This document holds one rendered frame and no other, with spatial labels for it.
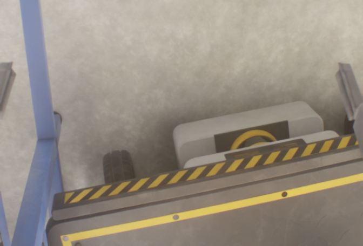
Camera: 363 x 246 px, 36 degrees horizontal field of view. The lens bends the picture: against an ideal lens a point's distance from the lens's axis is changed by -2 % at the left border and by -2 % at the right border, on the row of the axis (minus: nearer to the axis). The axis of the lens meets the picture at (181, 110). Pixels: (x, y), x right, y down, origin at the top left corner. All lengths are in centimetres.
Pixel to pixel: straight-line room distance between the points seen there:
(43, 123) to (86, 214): 21
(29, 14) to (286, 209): 49
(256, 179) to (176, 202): 12
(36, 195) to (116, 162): 25
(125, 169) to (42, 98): 19
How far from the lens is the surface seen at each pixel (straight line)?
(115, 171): 99
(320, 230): 90
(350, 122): 116
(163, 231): 84
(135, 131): 111
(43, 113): 96
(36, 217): 74
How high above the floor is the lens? 103
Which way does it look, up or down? 69 degrees down
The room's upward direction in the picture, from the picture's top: 159 degrees clockwise
